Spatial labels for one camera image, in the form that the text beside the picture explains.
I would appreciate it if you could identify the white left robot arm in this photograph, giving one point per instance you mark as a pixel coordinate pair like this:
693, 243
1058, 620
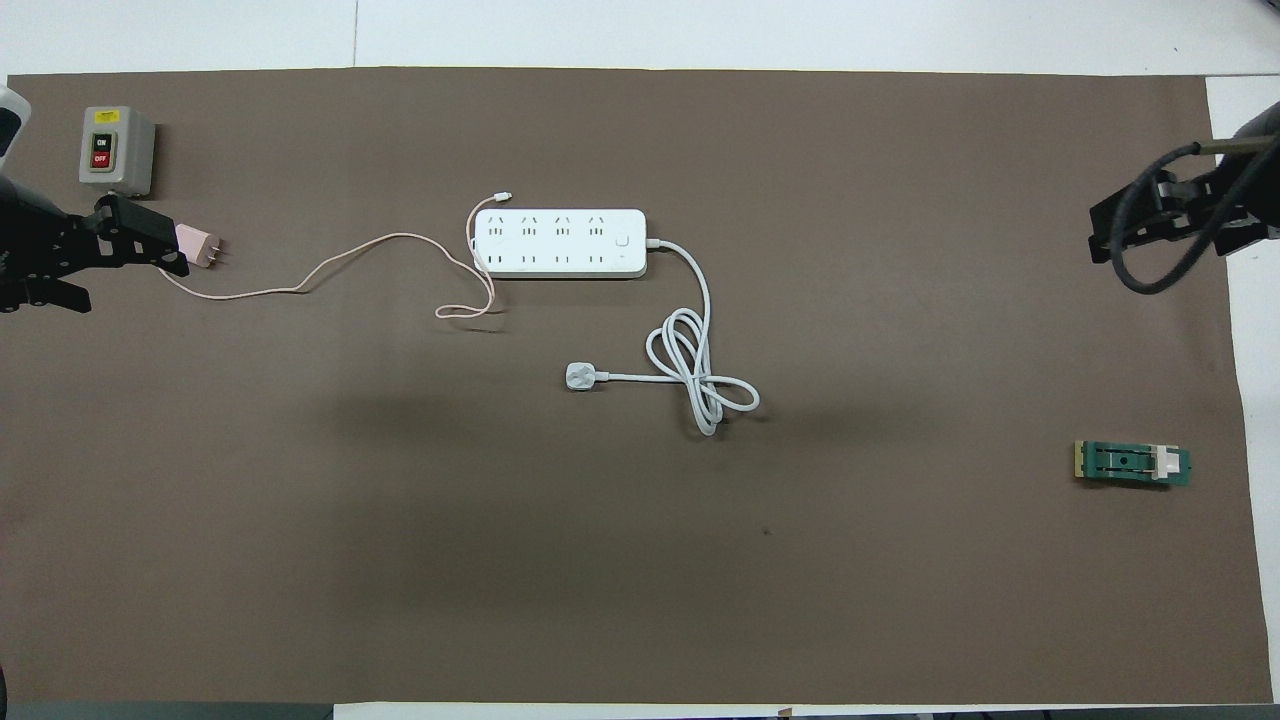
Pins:
8, 115

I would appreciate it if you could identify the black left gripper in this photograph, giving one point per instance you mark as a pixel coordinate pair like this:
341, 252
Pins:
40, 245

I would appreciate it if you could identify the pink charger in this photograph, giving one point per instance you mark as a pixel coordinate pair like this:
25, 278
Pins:
195, 246

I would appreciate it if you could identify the green knife switch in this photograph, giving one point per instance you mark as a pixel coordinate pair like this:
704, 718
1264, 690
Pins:
1130, 463

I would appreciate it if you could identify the white power strip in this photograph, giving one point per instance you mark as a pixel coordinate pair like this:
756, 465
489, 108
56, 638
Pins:
560, 243

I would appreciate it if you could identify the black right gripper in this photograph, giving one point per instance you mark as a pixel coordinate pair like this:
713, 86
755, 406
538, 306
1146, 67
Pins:
1190, 205

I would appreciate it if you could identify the grey on-off switch box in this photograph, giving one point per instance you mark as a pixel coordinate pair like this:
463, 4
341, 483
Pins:
118, 150

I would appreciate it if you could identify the brown table mat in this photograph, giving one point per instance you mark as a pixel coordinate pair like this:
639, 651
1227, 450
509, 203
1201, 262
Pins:
640, 560

